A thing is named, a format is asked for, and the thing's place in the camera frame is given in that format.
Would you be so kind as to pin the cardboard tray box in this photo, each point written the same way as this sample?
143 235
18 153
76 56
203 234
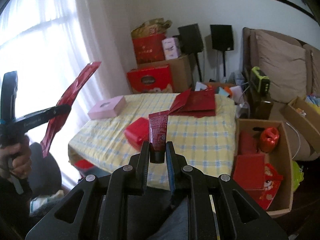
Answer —
280 158

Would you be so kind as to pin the dark wooden sofa armrest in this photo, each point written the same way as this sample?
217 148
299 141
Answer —
260 106

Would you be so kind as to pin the small pink white box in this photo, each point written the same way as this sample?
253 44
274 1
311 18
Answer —
171 48

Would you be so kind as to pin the gold crinkled gift bag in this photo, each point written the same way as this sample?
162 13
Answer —
151 27

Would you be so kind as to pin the red rounded tin box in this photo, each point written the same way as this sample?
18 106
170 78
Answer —
137 133

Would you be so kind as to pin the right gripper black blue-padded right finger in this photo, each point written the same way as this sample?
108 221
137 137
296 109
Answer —
217 207

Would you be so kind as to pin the dark red pouch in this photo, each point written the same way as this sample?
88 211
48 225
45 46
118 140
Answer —
248 144

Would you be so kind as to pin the red Collection gift box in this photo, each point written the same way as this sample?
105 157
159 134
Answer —
151 80

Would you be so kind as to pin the right black speaker on stand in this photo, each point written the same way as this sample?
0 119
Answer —
222 40

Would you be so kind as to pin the beige cushion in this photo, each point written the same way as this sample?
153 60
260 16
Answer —
284 64
315 60

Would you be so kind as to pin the long red foil packet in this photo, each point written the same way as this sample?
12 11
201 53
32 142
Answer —
67 100

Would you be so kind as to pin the red cosmetic tube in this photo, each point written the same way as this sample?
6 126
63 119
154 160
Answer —
157 136

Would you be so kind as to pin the white sheer curtain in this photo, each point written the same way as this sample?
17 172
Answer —
49 42

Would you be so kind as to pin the dark red gift box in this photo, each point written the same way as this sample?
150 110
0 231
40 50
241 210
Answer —
149 49

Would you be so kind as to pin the cardboard tray on sofa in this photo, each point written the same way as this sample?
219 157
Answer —
304 119

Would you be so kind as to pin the red cartoon cat bag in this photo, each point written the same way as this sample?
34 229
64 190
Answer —
265 196

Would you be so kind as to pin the person's left hand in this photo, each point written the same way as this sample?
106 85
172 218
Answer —
15 159

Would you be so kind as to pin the red stitched box bag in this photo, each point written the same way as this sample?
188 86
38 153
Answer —
249 171

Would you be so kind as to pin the dark red paper bags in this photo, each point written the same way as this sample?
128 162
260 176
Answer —
194 103

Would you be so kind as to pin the left black speaker on stand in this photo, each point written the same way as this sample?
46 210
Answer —
192 43

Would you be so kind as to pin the large brown cardboard box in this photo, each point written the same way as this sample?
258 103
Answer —
180 70

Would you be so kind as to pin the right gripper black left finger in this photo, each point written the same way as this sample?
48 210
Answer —
97 207

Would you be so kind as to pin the open box with clutter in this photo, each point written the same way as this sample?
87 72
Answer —
234 92

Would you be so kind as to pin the red plastic twine ball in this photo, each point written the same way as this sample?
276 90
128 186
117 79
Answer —
269 139

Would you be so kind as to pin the green plastic kids case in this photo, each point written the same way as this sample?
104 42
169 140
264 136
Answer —
298 175

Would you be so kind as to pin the green portable radio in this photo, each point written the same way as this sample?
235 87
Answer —
260 81

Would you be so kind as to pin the pink tissue box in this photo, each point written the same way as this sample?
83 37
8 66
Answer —
109 108

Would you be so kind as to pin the yellow plaid tablecloth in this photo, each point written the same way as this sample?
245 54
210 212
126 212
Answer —
207 143

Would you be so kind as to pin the black speaker on stand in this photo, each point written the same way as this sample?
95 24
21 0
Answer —
192 43
222 40

